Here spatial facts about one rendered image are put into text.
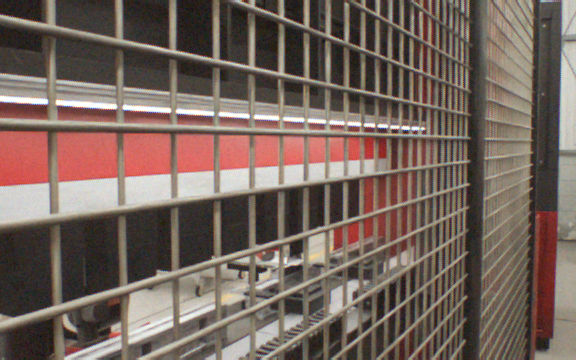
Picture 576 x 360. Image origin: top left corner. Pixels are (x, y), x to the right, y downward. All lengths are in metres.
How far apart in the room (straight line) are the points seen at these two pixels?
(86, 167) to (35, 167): 0.11
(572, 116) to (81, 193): 8.07
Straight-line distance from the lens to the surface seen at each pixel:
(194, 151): 1.36
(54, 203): 0.17
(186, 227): 1.35
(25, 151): 1.05
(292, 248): 1.86
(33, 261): 1.07
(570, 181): 8.81
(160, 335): 1.35
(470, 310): 0.67
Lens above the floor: 1.40
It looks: 4 degrees down
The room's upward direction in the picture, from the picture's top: straight up
